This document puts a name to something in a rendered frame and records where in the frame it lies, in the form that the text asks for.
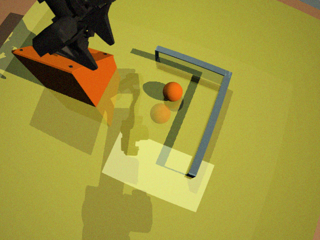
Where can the clear l-shaped low wall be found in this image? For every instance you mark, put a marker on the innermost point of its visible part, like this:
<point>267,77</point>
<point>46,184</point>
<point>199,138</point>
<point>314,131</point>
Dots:
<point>216,108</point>
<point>196,70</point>

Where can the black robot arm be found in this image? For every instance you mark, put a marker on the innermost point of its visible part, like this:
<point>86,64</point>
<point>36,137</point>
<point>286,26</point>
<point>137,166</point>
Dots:
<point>80,9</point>

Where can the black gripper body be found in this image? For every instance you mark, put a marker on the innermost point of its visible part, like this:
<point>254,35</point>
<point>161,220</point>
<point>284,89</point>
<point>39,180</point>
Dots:
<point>63,28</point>

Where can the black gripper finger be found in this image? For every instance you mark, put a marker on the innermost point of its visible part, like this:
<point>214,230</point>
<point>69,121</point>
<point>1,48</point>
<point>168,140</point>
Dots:
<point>76,50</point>
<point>98,21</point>

